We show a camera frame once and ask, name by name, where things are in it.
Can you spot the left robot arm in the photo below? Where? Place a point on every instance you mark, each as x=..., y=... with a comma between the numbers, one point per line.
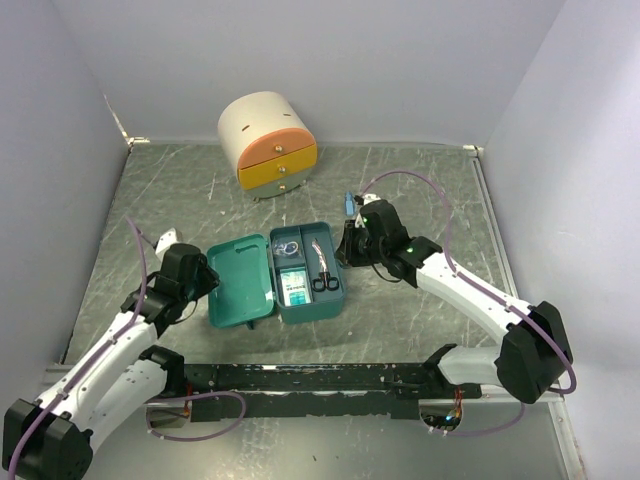
x=56, y=435

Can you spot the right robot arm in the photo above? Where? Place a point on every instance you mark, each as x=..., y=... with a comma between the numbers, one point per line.
x=532, y=350

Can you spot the small clear measuring cup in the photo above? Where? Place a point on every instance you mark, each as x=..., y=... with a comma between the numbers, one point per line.
x=288, y=249

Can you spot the blue white sachet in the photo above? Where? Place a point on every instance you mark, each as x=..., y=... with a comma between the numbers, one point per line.
x=294, y=287

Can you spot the black clip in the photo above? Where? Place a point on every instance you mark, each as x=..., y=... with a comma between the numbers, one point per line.
x=324, y=281

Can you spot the blue divided tray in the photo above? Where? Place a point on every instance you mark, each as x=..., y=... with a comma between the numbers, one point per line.
x=323, y=305

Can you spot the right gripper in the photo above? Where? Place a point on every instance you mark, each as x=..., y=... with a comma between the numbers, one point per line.
x=345, y=253

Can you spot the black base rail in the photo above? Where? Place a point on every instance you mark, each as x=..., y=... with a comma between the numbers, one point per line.
x=395, y=390

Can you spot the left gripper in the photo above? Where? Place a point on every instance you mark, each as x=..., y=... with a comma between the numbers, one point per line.
x=210, y=278

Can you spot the teal medicine box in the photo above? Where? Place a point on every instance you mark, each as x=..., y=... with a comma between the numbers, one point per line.
x=246, y=291

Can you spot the round mini drawer cabinet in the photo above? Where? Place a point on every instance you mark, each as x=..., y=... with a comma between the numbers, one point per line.
x=267, y=144

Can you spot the blue plastic vial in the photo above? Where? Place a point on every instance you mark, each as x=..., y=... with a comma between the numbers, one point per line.
x=349, y=205

